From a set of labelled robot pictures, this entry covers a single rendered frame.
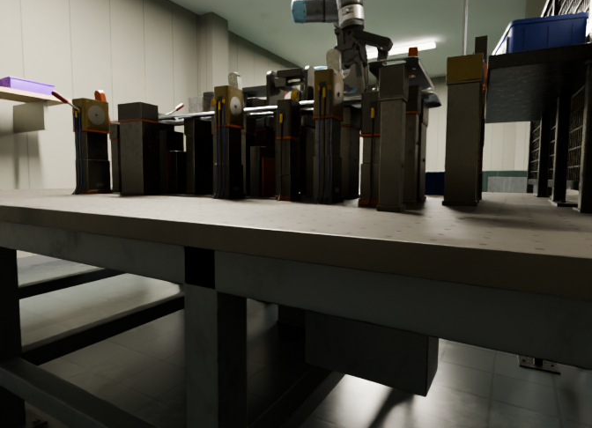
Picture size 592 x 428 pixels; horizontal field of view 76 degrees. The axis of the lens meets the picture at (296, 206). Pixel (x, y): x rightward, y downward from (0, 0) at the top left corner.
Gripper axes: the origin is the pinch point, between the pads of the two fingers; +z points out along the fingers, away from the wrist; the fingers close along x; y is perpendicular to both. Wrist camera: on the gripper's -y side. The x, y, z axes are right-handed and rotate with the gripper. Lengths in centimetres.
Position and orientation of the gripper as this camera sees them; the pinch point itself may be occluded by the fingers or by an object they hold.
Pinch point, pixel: (364, 91)
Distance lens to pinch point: 119.1
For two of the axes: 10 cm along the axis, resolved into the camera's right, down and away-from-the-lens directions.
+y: -8.9, 0.7, 4.5
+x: -4.4, 0.7, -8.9
